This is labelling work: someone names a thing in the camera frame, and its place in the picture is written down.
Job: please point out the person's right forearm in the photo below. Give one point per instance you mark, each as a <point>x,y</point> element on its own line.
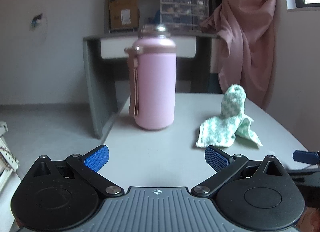
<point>312,219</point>

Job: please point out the cardboard box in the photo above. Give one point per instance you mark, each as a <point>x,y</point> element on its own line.
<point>117,14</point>

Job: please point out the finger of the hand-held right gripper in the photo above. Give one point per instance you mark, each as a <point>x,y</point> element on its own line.
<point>303,157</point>
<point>310,178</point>

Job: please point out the blue plastic bag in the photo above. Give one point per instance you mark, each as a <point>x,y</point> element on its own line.
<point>156,17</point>

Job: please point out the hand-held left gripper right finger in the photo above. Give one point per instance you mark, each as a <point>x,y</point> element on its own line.
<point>216,158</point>

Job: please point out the pink curtain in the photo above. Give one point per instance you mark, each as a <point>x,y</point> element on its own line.
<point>250,34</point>

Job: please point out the pink insulated bottle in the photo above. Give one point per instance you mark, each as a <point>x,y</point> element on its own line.
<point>155,84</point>

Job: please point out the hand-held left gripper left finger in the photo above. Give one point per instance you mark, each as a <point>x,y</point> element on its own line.
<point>97,158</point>

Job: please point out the green checkered cloth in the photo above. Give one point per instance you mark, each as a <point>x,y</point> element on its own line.
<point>220,129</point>

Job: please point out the white desk drawer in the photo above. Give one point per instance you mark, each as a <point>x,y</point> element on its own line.
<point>112,48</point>

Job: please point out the white stitched object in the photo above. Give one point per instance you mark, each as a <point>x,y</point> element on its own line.
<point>5,162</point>

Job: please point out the clear plastic drawer organizer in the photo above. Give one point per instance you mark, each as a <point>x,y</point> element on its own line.
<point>185,9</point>

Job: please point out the grey desk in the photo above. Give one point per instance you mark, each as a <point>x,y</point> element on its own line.
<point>96,84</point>

